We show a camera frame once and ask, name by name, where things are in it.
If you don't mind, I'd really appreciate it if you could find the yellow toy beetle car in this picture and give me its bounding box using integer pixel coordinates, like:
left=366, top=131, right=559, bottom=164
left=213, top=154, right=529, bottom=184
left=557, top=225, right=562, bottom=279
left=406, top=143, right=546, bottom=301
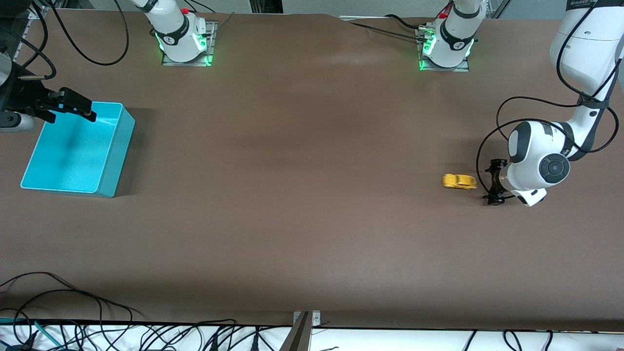
left=442, top=174, right=477, bottom=190

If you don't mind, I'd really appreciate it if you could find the teal plastic bin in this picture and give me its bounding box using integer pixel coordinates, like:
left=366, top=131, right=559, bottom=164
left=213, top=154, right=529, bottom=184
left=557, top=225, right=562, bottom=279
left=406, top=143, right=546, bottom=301
left=20, top=101, right=136, bottom=198

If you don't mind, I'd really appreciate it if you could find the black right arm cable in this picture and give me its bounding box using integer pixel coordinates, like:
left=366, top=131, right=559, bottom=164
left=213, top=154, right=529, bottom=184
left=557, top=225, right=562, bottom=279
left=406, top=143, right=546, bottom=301
left=0, top=0, right=130, bottom=81

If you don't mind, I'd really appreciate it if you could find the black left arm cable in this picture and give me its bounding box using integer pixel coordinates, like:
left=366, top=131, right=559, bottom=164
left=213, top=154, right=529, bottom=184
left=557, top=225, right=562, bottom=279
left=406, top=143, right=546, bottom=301
left=475, top=0, right=624, bottom=200

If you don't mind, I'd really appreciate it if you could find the aluminium frame rail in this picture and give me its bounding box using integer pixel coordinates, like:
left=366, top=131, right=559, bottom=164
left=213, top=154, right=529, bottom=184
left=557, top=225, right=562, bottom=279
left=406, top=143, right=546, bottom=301
left=12, top=7, right=39, bottom=64

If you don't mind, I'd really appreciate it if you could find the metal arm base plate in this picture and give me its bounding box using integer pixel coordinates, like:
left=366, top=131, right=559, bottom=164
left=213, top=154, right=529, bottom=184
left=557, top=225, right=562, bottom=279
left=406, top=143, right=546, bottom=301
left=162, top=20, right=217, bottom=67
left=416, top=27, right=470, bottom=73

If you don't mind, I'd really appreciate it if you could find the black cable at arm base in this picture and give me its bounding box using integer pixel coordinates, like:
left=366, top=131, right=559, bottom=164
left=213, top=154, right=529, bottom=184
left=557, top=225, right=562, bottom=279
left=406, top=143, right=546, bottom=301
left=341, top=15, right=429, bottom=42

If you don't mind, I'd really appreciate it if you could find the black looped cable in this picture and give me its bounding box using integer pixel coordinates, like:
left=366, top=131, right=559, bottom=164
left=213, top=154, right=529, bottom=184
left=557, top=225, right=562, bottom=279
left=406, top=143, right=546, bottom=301
left=0, top=271, right=147, bottom=351

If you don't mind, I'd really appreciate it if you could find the teal cable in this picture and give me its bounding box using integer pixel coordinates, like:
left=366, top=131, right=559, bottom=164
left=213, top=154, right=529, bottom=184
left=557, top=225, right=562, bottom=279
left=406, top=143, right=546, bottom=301
left=0, top=317, right=64, bottom=349

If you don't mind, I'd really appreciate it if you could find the metal table bracket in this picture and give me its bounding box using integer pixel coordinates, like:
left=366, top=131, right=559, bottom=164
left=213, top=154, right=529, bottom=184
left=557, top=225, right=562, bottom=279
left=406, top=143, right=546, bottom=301
left=280, top=311, right=321, bottom=351

